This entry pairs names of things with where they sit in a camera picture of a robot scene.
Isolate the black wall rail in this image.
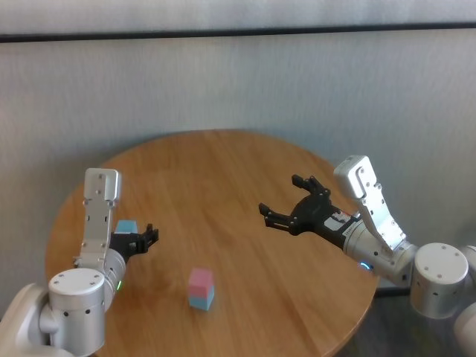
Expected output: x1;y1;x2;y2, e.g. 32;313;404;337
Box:
0;22;476;44

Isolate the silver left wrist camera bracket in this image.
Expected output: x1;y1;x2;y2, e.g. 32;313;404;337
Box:
73;167;123;269

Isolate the pink cube block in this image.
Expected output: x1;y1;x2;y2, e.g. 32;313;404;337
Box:
188;267;215;298

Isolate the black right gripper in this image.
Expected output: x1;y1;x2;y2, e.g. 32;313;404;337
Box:
258;173;360;248

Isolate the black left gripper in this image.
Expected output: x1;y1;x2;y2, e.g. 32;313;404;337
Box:
110;223;161;267

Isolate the light blue cube block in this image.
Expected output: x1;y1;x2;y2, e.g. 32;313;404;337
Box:
115;219;140;235
188;286;216;312

